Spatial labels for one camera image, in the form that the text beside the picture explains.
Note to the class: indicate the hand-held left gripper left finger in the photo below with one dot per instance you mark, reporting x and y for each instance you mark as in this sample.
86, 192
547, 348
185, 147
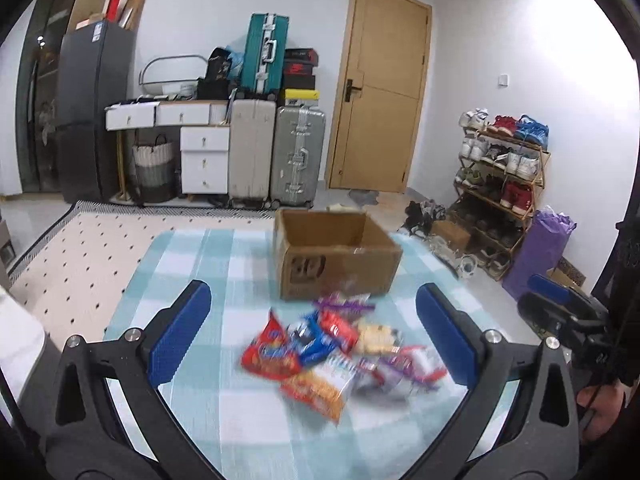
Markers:
180, 332

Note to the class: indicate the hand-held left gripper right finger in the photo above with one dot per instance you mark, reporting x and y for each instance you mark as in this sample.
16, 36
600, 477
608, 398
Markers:
442, 335

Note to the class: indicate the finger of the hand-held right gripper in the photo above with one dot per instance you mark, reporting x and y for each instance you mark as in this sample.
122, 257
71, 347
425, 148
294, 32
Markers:
542, 310
552, 287

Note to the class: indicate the yellow cracker packet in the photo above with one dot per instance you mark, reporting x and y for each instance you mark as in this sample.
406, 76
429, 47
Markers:
377, 337

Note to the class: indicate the red chip bag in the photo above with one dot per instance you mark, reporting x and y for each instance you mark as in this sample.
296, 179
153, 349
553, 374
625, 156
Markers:
270, 355

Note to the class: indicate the pile of assorted snacks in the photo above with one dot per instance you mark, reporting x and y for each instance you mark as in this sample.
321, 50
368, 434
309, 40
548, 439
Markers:
350, 375

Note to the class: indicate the purple wafer packet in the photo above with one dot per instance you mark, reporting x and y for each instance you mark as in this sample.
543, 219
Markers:
345, 303

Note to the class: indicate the blue cookie packet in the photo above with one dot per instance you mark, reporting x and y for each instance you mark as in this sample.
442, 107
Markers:
312, 341

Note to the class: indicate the brown cardboard box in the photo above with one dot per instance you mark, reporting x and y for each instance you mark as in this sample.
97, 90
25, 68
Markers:
335, 260

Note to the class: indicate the person's right hand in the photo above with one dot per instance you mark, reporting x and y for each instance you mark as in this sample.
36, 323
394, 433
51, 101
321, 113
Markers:
600, 405

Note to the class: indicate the patterned flat carton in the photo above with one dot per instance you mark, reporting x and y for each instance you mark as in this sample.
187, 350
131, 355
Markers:
567, 272

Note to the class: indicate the purple gift bag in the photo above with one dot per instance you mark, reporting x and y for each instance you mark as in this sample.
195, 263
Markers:
535, 255

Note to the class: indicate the white sneakers pair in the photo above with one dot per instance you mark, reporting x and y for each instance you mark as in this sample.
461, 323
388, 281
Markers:
457, 260

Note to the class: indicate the blue checkered blanket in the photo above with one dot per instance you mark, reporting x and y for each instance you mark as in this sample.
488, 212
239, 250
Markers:
225, 410

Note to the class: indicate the small cardboard carton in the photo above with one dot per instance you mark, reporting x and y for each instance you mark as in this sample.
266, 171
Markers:
450, 235

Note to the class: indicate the beige dotted rug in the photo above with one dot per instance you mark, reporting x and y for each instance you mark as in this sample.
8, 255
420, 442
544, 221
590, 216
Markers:
85, 260

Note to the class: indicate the heap of dark shoes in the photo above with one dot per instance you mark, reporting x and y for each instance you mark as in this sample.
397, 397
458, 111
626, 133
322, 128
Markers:
422, 215

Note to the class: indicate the wooden shoe rack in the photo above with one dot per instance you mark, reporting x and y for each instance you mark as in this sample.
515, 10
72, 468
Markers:
542, 152

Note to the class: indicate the rows of assorted shoes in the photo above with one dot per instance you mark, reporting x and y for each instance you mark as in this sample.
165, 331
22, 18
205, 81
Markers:
505, 160

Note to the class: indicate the woven laundry basket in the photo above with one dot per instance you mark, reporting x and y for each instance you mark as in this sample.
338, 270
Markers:
152, 170

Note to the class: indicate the white drawer cabinet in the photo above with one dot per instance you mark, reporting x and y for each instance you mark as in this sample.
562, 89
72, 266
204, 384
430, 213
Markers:
204, 160

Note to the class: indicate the beige suitcase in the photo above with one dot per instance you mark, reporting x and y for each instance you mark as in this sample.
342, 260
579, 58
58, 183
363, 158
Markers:
251, 155

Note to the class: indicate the silver suitcase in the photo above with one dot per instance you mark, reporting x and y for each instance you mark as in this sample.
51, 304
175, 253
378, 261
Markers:
297, 160

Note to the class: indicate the white desk with drawers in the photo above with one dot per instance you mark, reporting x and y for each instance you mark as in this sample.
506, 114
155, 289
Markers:
150, 115

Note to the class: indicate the wooden door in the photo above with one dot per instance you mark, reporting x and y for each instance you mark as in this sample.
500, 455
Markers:
380, 120

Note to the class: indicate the dark grey refrigerator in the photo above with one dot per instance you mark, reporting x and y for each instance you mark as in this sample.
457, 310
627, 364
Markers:
92, 110

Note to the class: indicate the dark glass cabinet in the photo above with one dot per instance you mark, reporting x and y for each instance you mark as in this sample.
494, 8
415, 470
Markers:
40, 110

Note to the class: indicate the black bag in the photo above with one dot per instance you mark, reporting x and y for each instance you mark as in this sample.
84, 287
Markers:
217, 65

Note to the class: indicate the plain black shoe box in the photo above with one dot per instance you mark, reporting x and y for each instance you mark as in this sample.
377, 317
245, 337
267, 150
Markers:
299, 82

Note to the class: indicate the red and black shoe box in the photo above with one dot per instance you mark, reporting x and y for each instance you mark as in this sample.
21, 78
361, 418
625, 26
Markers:
300, 69

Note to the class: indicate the teal suitcase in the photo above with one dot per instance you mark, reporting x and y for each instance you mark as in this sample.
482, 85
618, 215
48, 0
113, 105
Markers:
264, 55

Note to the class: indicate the brown long carton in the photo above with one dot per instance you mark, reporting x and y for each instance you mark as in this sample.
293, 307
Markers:
133, 10

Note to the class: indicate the red paper bag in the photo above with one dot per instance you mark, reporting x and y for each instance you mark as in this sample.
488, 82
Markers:
114, 6

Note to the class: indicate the oval metal frame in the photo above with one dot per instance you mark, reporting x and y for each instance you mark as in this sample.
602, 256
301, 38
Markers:
172, 77

